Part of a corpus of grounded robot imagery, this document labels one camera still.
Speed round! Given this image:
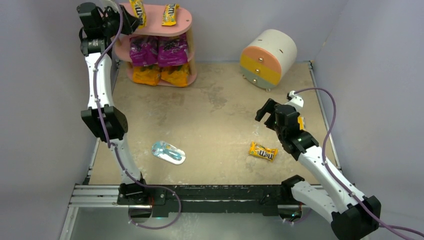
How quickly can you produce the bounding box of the yellow m&m bag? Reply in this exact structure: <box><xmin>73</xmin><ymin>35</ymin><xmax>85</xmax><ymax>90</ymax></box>
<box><xmin>161</xmin><ymin>3</ymin><xmax>180</xmax><ymax>27</ymax></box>
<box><xmin>248</xmin><ymin>141</ymin><xmax>279</xmax><ymax>162</ymax></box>
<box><xmin>129</xmin><ymin>0</ymin><xmax>147</xmax><ymax>29</ymax></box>

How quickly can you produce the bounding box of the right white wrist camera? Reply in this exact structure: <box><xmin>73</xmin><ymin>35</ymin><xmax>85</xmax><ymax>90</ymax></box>
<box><xmin>285</xmin><ymin>90</ymin><xmax>304</xmax><ymax>112</ymax></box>

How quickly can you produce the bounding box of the orange gummy candy bag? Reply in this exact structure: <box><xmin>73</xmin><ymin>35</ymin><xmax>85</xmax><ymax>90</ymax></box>
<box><xmin>161</xmin><ymin>63</ymin><xmax>190</xmax><ymax>87</ymax></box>
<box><xmin>132</xmin><ymin>64</ymin><xmax>161</xmax><ymax>86</ymax></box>

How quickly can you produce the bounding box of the yellow M&M bag bottom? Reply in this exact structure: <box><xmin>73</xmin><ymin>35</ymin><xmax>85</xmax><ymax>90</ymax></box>
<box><xmin>161</xmin><ymin>3</ymin><xmax>180</xmax><ymax>27</ymax></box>

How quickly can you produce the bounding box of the purple grape candy bag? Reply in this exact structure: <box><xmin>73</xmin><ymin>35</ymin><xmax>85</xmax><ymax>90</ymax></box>
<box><xmin>129</xmin><ymin>35</ymin><xmax>158</xmax><ymax>67</ymax></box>
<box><xmin>157</xmin><ymin>33</ymin><xmax>189</xmax><ymax>68</ymax></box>

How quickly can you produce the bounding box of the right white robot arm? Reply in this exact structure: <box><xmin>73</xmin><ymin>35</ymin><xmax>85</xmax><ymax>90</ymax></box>
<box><xmin>255</xmin><ymin>97</ymin><xmax>381</xmax><ymax>240</ymax></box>

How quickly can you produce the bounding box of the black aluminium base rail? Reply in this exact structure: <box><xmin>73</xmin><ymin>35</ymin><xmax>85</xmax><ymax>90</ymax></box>
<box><xmin>69</xmin><ymin>183</ymin><xmax>300</xmax><ymax>218</ymax></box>

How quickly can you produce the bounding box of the round pastel drawer cabinet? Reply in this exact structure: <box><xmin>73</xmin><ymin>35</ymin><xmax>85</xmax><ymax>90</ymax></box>
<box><xmin>239</xmin><ymin>29</ymin><xmax>298</xmax><ymax>92</ymax></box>

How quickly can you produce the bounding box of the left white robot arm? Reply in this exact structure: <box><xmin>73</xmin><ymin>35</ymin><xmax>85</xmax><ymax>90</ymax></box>
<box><xmin>76</xmin><ymin>0</ymin><xmax>149</xmax><ymax>202</ymax></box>

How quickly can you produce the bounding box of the yellow M&M bag top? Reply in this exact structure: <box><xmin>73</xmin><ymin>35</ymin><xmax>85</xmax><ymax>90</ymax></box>
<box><xmin>129</xmin><ymin>0</ymin><xmax>147</xmax><ymax>29</ymax></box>

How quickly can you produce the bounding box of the small yellow candy packet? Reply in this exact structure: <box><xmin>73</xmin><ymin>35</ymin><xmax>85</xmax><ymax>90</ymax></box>
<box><xmin>297</xmin><ymin>116</ymin><xmax>305</xmax><ymax>130</ymax></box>

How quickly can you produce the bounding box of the blue toy blister pack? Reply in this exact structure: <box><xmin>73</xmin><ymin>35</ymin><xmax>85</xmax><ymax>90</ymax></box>
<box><xmin>151</xmin><ymin>140</ymin><xmax>186</xmax><ymax>165</ymax></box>

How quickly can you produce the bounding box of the pink three-tier shelf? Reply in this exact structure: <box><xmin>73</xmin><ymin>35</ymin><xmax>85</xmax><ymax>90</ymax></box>
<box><xmin>113</xmin><ymin>3</ymin><xmax>197</xmax><ymax>85</ymax></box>

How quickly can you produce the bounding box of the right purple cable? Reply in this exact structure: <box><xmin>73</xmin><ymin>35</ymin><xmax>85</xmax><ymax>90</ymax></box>
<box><xmin>283</xmin><ymin>87</ymin><xmax>424</xmax><ymax>240</ymax></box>

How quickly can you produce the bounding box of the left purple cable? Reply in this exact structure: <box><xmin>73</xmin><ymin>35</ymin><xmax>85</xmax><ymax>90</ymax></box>
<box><xmin>92</xmin><ymin>3</ymin><xmax>182</xmax><ymax>230</ymax></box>

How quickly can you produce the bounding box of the purple cable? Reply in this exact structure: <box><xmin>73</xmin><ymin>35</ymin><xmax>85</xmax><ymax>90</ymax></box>
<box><xmin>283</xmin><ymin>87</ymin><xmax>424</xmax><ymax>240</ymax></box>
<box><xmin>92</xmin><ymin>3</ymin><xmax>182</xmax><ymax>230</ymax></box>

